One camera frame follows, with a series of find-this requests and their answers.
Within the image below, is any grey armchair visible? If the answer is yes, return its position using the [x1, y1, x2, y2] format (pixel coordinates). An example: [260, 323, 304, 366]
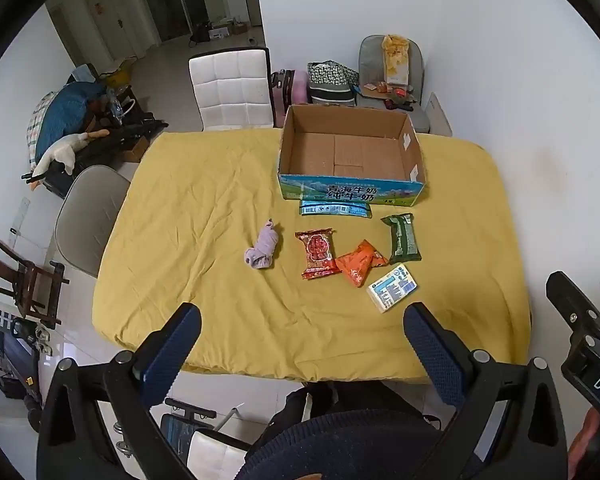
[356, 35, 431, 134]

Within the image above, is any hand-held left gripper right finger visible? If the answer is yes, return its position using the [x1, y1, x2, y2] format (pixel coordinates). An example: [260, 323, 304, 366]
[402, 302, 569, 480]

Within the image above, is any small cardboard box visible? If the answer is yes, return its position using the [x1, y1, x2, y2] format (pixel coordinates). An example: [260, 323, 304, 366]
[121, 136, 151, 163]

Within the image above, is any purple sock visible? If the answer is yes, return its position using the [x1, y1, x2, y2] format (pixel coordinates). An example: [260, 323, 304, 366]
[243, 218, 281, 271]

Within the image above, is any dark wooden chair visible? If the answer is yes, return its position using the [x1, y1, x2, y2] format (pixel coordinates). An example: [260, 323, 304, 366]
[0, 231, 71, 331]

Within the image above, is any yellow tablecloth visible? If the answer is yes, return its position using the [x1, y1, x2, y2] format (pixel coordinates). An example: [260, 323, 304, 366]
[91, 129, 532, 385]

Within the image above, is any black folded stand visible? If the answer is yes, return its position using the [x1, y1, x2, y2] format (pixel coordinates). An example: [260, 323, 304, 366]
[22, 119, 170, 196]

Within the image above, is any pink suitcase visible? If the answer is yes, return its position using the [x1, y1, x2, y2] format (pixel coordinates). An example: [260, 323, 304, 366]
[270, 69, 311, 128]

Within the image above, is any white flat panel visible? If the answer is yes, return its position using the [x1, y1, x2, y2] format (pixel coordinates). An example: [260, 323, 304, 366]
[422, 92, 453, 137]

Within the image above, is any white padded chair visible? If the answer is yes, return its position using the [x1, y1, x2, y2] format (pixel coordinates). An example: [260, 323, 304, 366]
[188, 47, 276, 133]

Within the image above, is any person's dark clothing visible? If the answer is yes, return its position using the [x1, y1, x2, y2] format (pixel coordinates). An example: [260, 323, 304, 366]
[245, 382, 481, 480]

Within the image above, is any yellow snack bag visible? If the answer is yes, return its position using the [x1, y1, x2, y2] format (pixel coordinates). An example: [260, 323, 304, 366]
[382, 34, 411, 87]

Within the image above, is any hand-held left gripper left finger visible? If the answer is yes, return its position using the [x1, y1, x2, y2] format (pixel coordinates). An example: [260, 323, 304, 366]
[36, 302, 203, 480]

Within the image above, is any white cushioned seat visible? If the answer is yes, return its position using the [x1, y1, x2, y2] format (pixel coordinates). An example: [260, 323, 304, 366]
[185, 430, 248, 480]

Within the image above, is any orange snack packet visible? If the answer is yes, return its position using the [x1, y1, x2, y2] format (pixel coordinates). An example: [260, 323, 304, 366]
[335, 240, 390, 288]

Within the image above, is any green snack packet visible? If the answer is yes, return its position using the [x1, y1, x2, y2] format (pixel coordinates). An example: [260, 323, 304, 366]
[381, 213, 423, 265]

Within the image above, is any person's right hand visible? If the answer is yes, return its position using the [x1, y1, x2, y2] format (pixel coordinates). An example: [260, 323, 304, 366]
[567, 406, 600, 469]

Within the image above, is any white tissue pack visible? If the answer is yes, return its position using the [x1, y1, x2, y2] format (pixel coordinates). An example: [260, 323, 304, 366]
[367, 263, 417, 314]

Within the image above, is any red snack packet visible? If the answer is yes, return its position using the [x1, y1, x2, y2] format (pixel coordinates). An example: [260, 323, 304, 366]
[294, 228, 342, 281]

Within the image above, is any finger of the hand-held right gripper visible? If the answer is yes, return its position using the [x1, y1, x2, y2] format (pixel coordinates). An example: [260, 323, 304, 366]
[546, 270, 600, 342]

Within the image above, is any glass sliding door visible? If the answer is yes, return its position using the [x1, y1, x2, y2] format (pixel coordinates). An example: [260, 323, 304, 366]
[135, 0, 191, 43]

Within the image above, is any blue snack packet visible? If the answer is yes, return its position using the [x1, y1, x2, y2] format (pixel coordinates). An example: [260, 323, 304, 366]
[300, 200, 373, 219]

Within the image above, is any plaid cloth bag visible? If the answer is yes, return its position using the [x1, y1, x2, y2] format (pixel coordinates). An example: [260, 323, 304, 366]
[26, 91, 56, 166]

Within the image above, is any patterned tote bag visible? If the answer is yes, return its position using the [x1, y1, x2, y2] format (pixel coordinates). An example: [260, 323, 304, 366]
[307, 61, 361, 107]

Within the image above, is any white goose plush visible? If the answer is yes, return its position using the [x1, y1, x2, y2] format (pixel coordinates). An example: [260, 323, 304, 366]
[31, 130, 112, 176]

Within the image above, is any beige round chair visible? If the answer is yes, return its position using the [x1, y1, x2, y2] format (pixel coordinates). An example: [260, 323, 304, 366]
[55, 165, 132, 279]

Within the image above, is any wooden door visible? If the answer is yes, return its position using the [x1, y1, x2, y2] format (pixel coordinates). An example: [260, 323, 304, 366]
[83, 0, 138, 61]

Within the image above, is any blue storage bag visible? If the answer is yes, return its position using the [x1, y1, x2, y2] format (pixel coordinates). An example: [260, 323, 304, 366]
[35, 81, 106, 161]

